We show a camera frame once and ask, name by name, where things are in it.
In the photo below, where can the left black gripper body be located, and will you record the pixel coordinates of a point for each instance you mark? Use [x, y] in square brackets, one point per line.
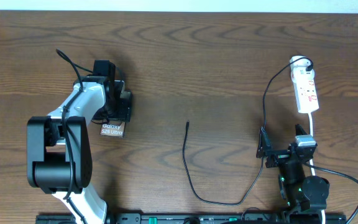
[119, 110]

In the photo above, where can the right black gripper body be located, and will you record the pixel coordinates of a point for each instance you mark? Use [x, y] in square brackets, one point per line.
[278, 157]

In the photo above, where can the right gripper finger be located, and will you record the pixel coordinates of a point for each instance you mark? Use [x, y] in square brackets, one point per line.
[264, 148]
[299, 130]

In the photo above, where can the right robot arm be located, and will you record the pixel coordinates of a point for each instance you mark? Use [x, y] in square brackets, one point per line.
[306, 195]

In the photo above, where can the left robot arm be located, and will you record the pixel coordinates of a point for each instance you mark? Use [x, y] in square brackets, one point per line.
[59, 158]

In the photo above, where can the white power strip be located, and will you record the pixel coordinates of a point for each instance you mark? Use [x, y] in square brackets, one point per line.
[302, 76]

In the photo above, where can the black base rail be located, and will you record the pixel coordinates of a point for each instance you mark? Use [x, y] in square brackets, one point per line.
[249, 217]

